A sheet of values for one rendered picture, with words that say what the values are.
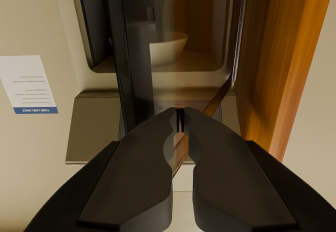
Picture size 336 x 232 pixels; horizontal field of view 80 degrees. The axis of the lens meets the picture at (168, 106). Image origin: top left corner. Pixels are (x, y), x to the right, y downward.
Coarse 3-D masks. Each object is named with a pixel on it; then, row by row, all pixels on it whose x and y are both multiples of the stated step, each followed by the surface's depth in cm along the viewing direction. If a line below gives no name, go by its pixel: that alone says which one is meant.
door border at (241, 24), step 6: (246, 0) 32; (108, 6) 9; (240, 12) 32; (240, 18) 33; (240, 24) 34; (240, 30) 34; (240, 36) 35; (114, 48) 10; (234, 60) 35; (234, 66) 36; (234, 72) 37; (120, 84) 11; (126, 126) 12
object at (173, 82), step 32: (128, 0) 9; (160, 0) 11; (192, 0) 15; (224, 0) 22; (128, 32) 9; (160, 32) 12; (192, 32) 16; (224, 32) 25; (128, 64) 10; (160, 64) 12; (192, 64) 17; (224, 64) 29; (128, 96) 11; (160, 96) 13; (192, 96) 19; (128, 128) 12
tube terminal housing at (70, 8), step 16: (64, 0) 35; (64, 16) 36; (80, 16) 38; (64, 32) 37; (80, 32) 37; (80, 48) 38; (80, 64) 40; (112, 64) 46; (80, 80) 41; (96, 80) 41; (112, 80) 41; (176, 176) 53; (192, 176) 52
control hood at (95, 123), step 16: (80, 96) 40; (96, 96) 40; (112, 96) 40; (224, 96) 39; (80, 112) 39; (96, 112) 39; (112, 112) 39; (224, 112) 38; (80, 128) 38; (96, 128) 38; (112, 128) 38; (80, 144) 37; (96, 144) 37; (80, 160) 36; (192, 160) 35
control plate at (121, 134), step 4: (220, 104) 38; (120, 108) 39; (220, 108) 38; (120, 112) 39; (216, 112) 38; (220, 112) 38; (120, 116) 38; (212, 116) 38; (216, 116) 38; (220, 116) 37; (120, 120) 38; (220, 120) 37; (120, 124) 38; (120, 128) 38; (120, 132) 37; (124, 132) 37; (120, 136) 37
